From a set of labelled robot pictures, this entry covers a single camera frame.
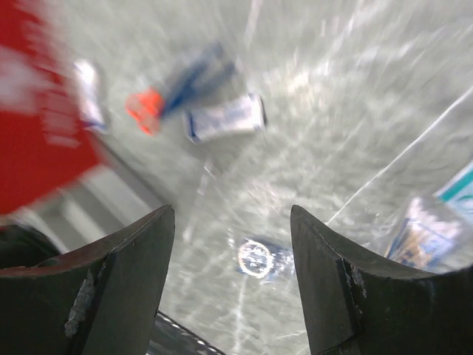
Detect red fabric zipper pouch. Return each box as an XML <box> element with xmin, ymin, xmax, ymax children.
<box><xmin>1</xmin><ymin>1</ymin><xmax>103</xmax><ymax>224</ymax></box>

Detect blue plastic tweezers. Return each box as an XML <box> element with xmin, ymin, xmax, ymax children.
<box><xmin>159</xmin><ymin>42</ymin><xmax>236</xmax><ymax>117</ymax></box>

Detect white medical tape roll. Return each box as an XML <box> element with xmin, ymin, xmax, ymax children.
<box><xmin>228</xmin><ymin>234</ymin><xmax>296</xmax><ymax>284</ymax></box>

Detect orange handled scissors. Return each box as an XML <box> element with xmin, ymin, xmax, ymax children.
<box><xmin>125</xmin><ymin>87</ymin><xmax>165</xmax><ymax>135</ymax></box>

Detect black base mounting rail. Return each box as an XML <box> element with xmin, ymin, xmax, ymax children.
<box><xmin>146</xmin><ymin>311</ymin><xmax>225</xmax><ymax>355</ymax></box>

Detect teal alcohol wipe packet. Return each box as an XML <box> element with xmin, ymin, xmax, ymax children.
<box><xmin>435</xmin><ymin>161</ymin><xmax>472</xmax><ymax>221</ymax></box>

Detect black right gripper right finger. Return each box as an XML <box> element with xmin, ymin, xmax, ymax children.
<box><xmin>290</xmin><ymin>206</ymin><xmax>472</xmax><ymax>354</ymax></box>

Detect grey divided plastic tray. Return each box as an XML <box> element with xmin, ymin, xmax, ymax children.
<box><xmin>14</xmin><ymin>146</ymin><xmax>166</xmax><ymax>253</ymax></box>

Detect clear bag of swabs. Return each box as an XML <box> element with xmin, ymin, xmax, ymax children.
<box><xmin>383</xmin><ymin>196</ymin><xmax>472</xmax><ymax>274</ymax></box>

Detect white blue medicine box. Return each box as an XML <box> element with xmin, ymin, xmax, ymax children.
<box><xmin>183</xmin><ymin>93</ymin><xmax>267</xmax><ymax>144</ymax></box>

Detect white ointment tube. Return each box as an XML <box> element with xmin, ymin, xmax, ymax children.
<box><xmin>74</xmin><ymin>58</ymin><xmax>108</xmax><ymax>134</ymax></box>

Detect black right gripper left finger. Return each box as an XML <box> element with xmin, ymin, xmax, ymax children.
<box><xmin>1</xmin><ymin>205</ymin><xmax>174</xmax><ymax>354</ymax></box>

